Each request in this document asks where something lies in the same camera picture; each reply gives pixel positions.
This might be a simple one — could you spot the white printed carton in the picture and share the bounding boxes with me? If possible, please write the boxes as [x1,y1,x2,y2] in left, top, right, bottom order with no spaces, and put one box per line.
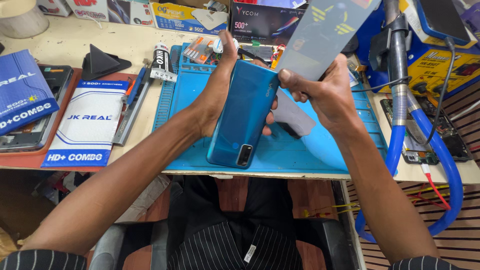
[65,0,155,28]

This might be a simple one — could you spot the opened phone with bare board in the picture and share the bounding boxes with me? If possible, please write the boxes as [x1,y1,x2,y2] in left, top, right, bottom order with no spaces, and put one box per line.
[379,95,474,166]

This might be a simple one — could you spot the blue air hose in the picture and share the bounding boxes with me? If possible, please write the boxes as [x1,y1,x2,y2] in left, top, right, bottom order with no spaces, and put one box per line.
[354,107,465,244]

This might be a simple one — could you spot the black cable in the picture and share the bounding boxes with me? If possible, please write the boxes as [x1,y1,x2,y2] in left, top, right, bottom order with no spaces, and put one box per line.
[350,37,457,145]

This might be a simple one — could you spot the grey plastic card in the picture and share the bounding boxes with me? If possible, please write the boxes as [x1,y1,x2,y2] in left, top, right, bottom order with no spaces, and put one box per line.
[191,8,229,31]

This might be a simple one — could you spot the black hot air gun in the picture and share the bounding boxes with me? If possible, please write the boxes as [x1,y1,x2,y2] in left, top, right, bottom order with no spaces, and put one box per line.
[369,0,420,127]

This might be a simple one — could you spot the black glue tube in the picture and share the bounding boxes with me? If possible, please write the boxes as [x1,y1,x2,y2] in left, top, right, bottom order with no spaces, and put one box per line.
[150,43,179,83]

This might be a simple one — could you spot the blue heating plate device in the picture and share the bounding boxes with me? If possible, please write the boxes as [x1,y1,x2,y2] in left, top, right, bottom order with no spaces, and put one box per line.
[413,0,479,50]

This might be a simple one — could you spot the blue printed box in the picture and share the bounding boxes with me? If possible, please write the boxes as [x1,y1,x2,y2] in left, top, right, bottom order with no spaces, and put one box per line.
[0,49,61,137]

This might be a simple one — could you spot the blue and yellow rework station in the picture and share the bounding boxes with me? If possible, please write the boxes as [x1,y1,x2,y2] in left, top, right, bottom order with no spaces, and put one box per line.
[355,0,480,100]

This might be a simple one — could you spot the blue-handled screwdriver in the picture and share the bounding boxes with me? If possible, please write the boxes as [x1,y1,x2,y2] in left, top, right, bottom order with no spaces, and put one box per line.
[122,65,148,113]

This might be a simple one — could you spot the white round container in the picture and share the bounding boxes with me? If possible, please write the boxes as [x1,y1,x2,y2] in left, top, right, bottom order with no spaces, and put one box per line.
[0,0,50,40]

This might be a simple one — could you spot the small white carton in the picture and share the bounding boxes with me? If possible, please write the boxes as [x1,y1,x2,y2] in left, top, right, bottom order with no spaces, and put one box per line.
[36,0,72,17]

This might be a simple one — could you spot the disassembled grey phone frame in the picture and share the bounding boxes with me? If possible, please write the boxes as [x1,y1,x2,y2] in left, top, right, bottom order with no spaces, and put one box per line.
[0,64,74,153]

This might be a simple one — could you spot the blue silicone repair mat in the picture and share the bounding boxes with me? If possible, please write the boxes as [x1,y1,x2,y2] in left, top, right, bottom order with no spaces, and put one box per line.
[152,43,389,174]

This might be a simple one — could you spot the black printed carton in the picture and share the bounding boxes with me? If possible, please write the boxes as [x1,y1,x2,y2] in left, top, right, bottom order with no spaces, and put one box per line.
[229,1,309,47]

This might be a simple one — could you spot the translucent grey plastic sheet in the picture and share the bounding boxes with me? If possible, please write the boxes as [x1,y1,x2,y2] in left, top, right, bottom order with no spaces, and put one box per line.
[271,0,382,139]

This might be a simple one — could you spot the blue and yellow carton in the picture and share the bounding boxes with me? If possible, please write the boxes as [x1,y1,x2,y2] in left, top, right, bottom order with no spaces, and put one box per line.
[149,2,230,37]

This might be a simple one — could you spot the red cable with white plug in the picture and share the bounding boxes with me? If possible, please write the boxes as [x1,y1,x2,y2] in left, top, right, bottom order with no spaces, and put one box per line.
[420,163,452,211]

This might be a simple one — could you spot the black triangular phone stand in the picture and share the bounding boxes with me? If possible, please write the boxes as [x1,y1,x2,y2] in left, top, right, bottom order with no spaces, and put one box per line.
[81,44,133,81]

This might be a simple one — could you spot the yellow wires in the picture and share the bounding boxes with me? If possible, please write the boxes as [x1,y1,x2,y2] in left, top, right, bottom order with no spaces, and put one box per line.
[303,202,361,219]

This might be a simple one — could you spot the blue smartphone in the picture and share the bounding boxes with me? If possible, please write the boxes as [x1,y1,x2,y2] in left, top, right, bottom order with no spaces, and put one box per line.
[206,59,281,169]

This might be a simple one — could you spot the white and blue flat packet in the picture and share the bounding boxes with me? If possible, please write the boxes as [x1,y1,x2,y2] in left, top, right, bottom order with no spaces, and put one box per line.
[40,79,130,168]

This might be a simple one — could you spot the clear case with orange bits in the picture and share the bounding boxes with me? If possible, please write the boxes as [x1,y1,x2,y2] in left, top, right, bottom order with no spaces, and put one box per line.
[182,35,217,65]

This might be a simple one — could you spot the phone part with coloured wires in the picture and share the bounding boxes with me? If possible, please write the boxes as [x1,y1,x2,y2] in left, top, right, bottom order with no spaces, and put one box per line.
[239,44,288,70]

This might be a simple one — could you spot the person's right hand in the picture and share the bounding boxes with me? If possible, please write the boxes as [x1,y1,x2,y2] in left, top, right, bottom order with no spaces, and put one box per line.
[278,53,367,140]

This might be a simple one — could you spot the person's left hand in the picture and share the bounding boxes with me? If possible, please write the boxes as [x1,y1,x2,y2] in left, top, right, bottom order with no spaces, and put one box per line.
[187,30,280,138]

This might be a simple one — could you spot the grey metal bar tool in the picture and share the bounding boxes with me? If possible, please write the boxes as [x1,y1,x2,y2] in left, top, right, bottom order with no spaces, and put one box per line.
[112,77,154,147]

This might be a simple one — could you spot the person's black striped garment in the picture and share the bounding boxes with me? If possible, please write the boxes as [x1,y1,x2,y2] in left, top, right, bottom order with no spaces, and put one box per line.
[166,175,305,270]

